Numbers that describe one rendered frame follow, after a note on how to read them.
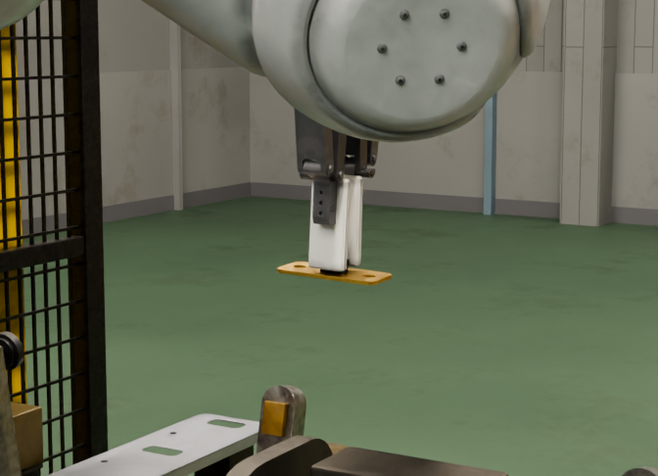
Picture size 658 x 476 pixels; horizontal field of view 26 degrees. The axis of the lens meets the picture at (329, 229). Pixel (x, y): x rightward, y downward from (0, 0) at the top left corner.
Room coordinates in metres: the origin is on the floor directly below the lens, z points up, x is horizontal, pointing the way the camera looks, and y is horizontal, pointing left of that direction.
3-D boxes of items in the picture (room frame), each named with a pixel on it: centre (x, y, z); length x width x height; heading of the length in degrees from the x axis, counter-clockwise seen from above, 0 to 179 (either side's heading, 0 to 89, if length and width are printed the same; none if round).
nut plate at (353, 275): (1.08, 0.00, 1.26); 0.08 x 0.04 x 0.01; 63
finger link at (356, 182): (1.09, -0.01, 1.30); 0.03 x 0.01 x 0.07; 63
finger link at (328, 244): (1.07, 0.00, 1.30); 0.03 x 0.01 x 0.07; 63
